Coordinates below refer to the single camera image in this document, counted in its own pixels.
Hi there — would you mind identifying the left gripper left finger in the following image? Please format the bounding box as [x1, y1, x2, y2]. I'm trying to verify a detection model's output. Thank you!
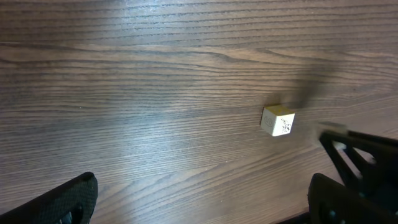
[1, 172, 98, 224]

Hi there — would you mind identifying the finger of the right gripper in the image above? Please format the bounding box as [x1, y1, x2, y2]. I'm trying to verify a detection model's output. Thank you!
[317, 122, 397, 198]

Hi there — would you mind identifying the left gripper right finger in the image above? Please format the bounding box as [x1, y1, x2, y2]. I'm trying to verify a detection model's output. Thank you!
[308, 173, 397, 224]

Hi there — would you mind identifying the green sided wooden block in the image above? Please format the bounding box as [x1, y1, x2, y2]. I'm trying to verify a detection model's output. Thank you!
[261, 105, 295, 137]

